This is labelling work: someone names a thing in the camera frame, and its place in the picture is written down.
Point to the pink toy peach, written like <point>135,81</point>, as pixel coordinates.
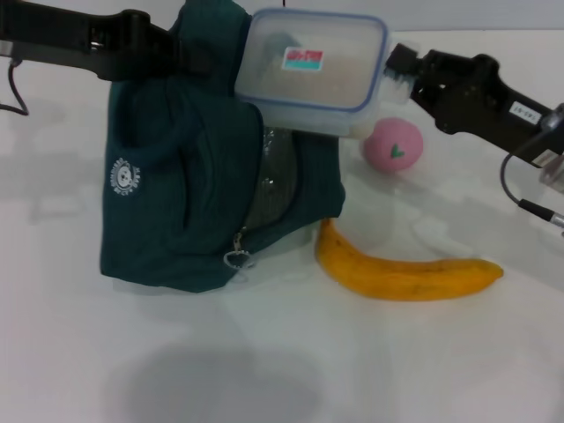
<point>392,147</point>

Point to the dark teal insulated lunch bag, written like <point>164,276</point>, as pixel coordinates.
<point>176,176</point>

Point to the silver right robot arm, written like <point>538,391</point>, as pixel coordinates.
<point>553,172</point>

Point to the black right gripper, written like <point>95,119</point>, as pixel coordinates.
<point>476,97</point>

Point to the clear container with blue-rimmed lid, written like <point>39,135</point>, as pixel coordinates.
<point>308,83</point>

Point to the yellow banana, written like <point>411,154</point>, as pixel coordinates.
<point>396,277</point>

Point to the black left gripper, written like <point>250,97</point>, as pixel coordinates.
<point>88,39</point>

